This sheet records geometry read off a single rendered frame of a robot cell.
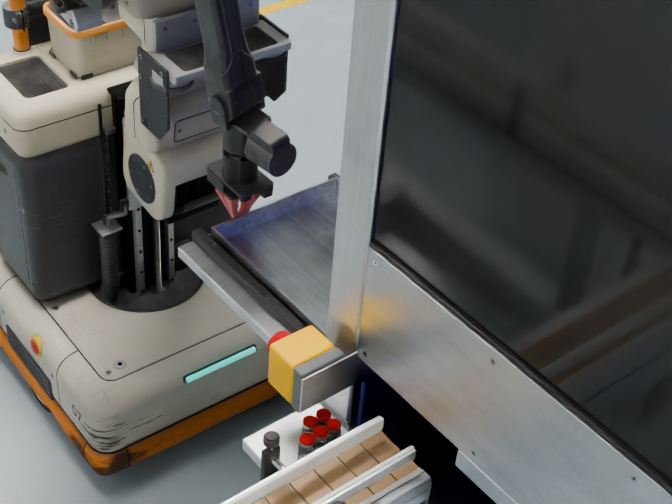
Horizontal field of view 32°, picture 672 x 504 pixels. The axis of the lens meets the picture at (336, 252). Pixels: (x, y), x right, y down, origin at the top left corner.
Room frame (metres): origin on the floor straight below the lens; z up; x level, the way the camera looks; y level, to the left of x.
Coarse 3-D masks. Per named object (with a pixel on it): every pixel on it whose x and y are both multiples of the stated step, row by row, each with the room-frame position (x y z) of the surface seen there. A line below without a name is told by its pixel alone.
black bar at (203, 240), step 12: (204, 240) 1.46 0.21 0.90; (216, 252) 1.44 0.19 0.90; (228, 264) 1.41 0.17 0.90; (240, 276) 1.38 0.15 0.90; (252, 276) 1.38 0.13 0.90; (252, 288) 1.36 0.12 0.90; (264, 288) 1.36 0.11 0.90; (264, 300) 1.33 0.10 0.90; (276, 300) 1.33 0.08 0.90; (276, 312) 1.31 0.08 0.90; (288, 312) 1.31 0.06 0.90; (288, 324) 1.29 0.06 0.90; (300, 324) 1.28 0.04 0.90
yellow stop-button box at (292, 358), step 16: (288, 336) 1.12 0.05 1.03; (304, 336) 1.12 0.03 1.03; (320, 336) 1.12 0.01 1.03; (272, 352) 1.09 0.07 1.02; (288, 352) 1.09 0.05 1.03; (304, 352) 1.09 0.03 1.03; (320, 352) 1.09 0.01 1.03; (336, 352) 1.10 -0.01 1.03; (272, 368) 1.09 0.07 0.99; (288, 368) 1.07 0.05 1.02; (304, 368) 1.06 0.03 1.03; (320, 368) 1.07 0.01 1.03; (272, 384) 1.09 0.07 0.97; (288, 384) 1.07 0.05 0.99; (288, 400) 1.06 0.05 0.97
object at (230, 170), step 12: (228, 156) 1.51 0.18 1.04; (240, 156) 1.50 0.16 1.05; (216, 168) 1.53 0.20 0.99; (228, 168) 1.50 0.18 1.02; (240, 168) 1.50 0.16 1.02; (252, 168) 1.51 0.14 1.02; (228, 180) 1.50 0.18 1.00; (240, 180) 1.50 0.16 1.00; (252, 180) 1.51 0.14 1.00; (264, 180) 1.51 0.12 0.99; (240, 192) 1.48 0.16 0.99; (252, 192) 1.48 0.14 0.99; (264, 192) 1.50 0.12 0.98
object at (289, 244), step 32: (320, 192) 1.62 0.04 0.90; (224, 224) 1.49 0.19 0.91; (256, 224) 1.54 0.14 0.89; (288, 224) 1.55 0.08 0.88; (320, 224) 1.55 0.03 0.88; (256, 256) 1.46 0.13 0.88; (288, 256) 1.46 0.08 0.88; (320, 256) 1.47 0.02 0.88; (288, 288) 1.38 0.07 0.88; (320, 288) 1.39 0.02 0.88; (320, 320) 1.32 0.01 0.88
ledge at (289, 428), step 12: (312, 408) 1.13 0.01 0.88; (288, 420) 1.11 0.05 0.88; (300, 420) 1.11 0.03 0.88; (264, 432) 1.08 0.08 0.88; (288, 432) 1.09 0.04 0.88; (300, 432) 1.09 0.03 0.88; (252, 444) 1.06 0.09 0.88; (288, 444) 1.06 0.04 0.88; (252, 456) 1.05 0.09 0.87; (288, 456) 1.04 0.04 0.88
